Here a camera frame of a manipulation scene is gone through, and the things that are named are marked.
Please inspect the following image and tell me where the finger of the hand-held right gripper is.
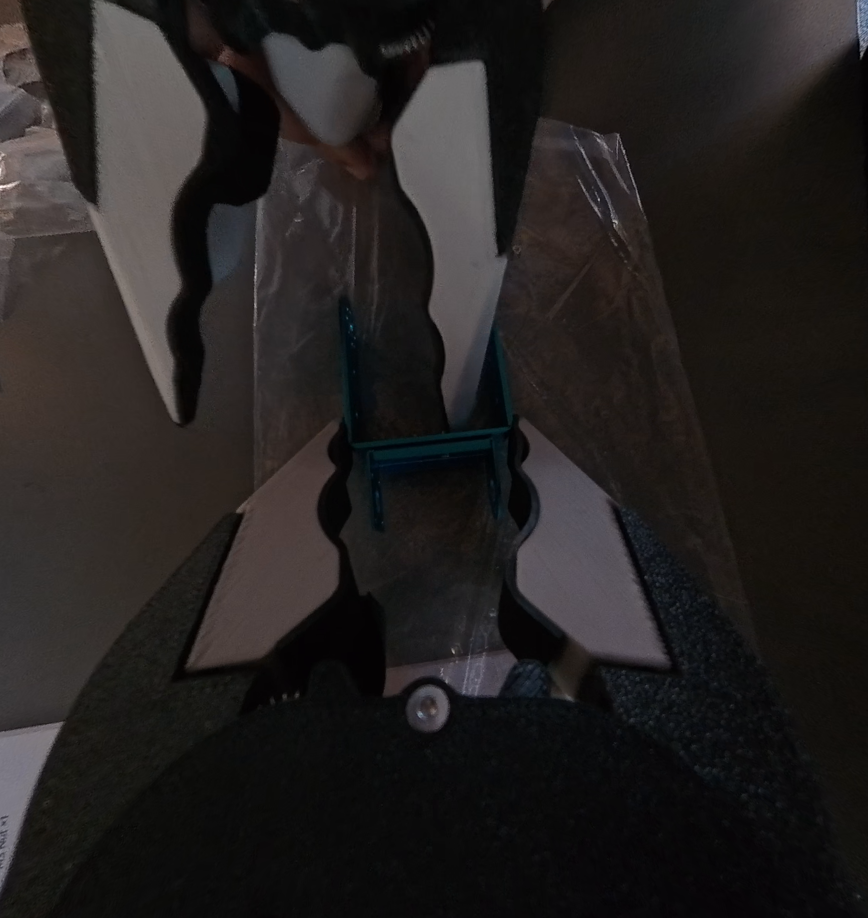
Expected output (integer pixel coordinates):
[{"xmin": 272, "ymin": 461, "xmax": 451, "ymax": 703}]
[
  {"xmin": 87, "ymin": 0, "xmax": 279, "ymax": 429},
  {"xmin": 387, "ymin": 59, "xmax": 510, "ymax": 435}
]

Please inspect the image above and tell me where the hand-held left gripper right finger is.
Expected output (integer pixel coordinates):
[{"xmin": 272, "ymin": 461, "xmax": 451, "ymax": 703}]
[{"xmin": 502, "ymin": 416, "xmax": 675, "ymax": 702}]

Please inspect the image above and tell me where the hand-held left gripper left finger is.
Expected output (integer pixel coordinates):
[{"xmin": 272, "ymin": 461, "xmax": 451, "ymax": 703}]
[{"xmin": 183, "ymin": 419, "xmax": 356, "ymax": 675}]

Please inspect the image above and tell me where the blue metal bracket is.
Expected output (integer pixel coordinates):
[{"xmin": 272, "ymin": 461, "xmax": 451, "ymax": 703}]
[{"xmin": 337, "ymin": 294, "xmax": 515, "ymax": 533}]

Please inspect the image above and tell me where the grey desk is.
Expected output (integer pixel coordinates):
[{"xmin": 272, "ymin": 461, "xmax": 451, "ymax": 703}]
[{"xmin": 0, "ymin": 0, "xmax": 865, "ymax": 790}]

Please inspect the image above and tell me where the person's right hand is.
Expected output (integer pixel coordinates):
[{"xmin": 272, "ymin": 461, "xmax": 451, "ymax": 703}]
[{"xmin": 208, "ymin": 39, "xmax": 392, "ymax": 182}]

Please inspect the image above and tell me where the clear plastic bag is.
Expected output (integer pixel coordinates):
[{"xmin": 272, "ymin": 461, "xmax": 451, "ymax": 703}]
[{"xmin": 251, "ymin": 118, "xmax": 754, "ymax": 668}]

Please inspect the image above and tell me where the white instruction manual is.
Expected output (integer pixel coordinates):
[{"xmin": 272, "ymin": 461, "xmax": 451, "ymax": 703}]
[{"xmin": 0, "ymin": 721, "xmax": 65, "ymax": 918}]

